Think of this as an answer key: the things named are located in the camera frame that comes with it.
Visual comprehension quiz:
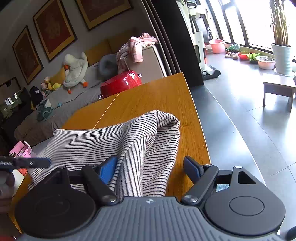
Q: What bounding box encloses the grey striped knit sweater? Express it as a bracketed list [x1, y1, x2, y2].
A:
[28, 110, 180, 198]

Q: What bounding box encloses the pink clothes pile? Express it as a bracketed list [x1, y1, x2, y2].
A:
[116, 33, 158, 74]

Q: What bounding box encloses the pink storage box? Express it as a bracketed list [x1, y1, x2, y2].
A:
[10, 141, 32, 158]

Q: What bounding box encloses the green dinosaur plush toy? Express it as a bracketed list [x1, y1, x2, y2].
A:
[37, 99, 54, 121]

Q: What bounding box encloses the yellow plush toy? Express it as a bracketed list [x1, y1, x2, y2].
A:
[41, 77, 61, 95]

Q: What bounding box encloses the red round stool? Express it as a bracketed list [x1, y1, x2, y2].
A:
[98, 71, 142, 100]

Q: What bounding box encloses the white upright vacuum cleaner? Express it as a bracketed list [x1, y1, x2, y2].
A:
[186, 1, 221, 80]

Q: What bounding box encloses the grey neck pillow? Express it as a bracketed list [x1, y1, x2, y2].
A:
[98, 54, 117, 81]

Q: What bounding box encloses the white goose plush toy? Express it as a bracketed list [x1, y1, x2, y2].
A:
[63, 52, 88, 94]

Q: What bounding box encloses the grey covered sofa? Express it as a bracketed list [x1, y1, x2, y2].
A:
[14, 29, 139, 147]

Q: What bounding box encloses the small wooden stool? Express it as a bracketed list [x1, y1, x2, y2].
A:
[262, 73, 295, 112]

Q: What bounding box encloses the red bowl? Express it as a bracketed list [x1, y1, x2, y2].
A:
[237, 51, 249, 60]

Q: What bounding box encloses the pink bowl with lid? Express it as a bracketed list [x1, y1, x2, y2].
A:
[256, 56, 275, 70]

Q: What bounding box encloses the pink plastic basin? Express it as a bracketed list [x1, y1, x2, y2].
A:
[209, 39, 225, 54]

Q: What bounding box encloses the dark curtain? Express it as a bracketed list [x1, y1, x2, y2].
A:
[142, 1, 204, 87]

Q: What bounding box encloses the potted bamboo palm plant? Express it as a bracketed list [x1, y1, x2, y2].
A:
[269, 0, 292, 76]

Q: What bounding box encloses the red framed wall picture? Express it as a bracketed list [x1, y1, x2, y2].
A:
[12, 26, 44, 85]
[75, 0, 132, 31]
[33, 0, 77, 62]

